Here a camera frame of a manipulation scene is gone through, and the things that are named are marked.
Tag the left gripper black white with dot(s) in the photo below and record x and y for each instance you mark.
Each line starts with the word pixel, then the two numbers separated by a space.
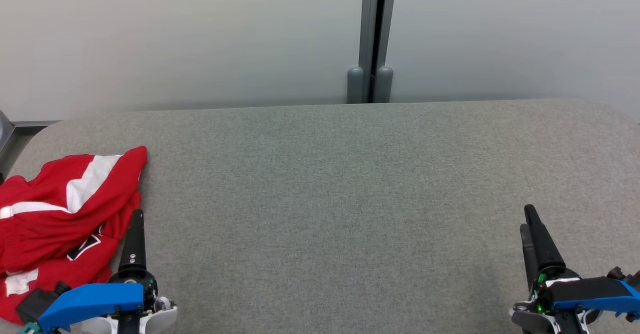
pixel 160 319

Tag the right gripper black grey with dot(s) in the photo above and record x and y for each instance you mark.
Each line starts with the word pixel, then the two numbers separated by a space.
pixel 530 319

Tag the red jersey white sleeves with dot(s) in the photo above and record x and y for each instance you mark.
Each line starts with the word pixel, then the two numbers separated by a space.
pixel 60 269

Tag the red shorts white stripe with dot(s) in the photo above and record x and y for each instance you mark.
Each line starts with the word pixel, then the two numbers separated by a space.
pixel 50 224

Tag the left wrist blue camera bracket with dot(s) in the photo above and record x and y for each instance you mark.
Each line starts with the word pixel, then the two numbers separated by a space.
pixel 90 299

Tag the wrist blue camera bracket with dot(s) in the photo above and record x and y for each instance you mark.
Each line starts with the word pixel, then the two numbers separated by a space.
pixel 590 291
pixel 90 299

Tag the right wrist blue camera bracket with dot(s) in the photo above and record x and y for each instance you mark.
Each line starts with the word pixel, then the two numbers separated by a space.
pixel 590 291

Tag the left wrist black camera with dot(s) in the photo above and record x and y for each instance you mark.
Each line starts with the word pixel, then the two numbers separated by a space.
pixel 35 304

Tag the grey slotted partition post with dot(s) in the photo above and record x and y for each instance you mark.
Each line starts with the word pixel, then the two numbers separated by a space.
pixel 369 23

